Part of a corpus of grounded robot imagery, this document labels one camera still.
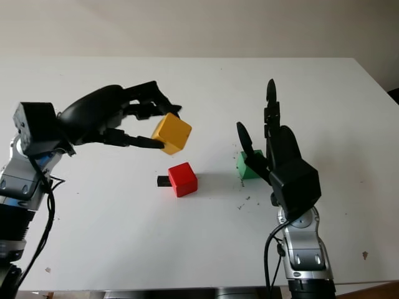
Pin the black tape strip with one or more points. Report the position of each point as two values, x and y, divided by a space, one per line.
162 182

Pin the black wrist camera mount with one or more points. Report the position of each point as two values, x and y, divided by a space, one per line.
37 127
296 190

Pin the yellow wooden block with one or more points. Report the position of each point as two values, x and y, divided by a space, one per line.
173 134

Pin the green wooden block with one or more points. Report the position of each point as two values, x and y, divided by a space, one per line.
247 169

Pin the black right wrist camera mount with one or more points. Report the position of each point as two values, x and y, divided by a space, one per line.
296 190

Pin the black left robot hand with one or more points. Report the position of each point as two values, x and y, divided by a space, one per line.
90 115

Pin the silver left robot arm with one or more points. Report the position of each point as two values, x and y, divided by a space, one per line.
18 183

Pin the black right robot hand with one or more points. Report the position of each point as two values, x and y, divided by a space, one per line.
285 146

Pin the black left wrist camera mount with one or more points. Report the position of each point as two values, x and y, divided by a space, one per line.
37 127

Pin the red wooden block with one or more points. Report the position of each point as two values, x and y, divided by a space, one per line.
183 180

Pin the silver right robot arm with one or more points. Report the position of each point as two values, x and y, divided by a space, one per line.
307 252

